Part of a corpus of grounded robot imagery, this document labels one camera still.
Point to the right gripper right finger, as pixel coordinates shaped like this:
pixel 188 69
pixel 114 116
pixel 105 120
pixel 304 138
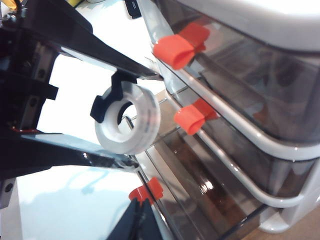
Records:
pixel 147 225

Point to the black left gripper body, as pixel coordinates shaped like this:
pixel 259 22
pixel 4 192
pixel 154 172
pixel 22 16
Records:
pixel 22 75

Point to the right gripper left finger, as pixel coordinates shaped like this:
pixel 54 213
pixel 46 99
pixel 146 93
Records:
pixel 128 225

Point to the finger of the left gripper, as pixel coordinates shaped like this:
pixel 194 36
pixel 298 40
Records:
pixel 75 37
pixel 50 152

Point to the smoky drawer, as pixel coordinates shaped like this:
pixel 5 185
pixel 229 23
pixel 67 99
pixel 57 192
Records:
pixel 250 155
pixel 200 200
pixel 250 82

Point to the smoky drawer between two drawers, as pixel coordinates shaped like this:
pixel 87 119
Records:
pixel 250 155

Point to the smoky drawer under cabinet lid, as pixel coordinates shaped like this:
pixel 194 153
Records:
pixel 250 82

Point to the black electronic device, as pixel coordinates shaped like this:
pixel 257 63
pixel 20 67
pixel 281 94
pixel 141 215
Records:
pixel 133 8

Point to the white plastic drawer cabinet frame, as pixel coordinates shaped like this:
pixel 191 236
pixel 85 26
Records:
pixel 250 15

